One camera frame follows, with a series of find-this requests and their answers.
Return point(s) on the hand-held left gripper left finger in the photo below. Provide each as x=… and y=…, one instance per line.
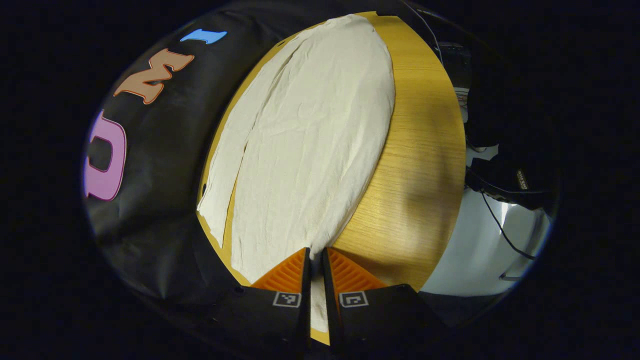
x=306, y=295

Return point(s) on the cream white jeans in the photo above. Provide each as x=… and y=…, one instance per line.
x=310, y=150

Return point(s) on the black backdrop cloth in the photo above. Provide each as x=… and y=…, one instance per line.
x=165, y=165

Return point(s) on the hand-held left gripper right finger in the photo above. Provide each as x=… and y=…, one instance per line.
x=333, y=315

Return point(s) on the black bag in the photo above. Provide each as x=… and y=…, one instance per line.
x=510, y=180

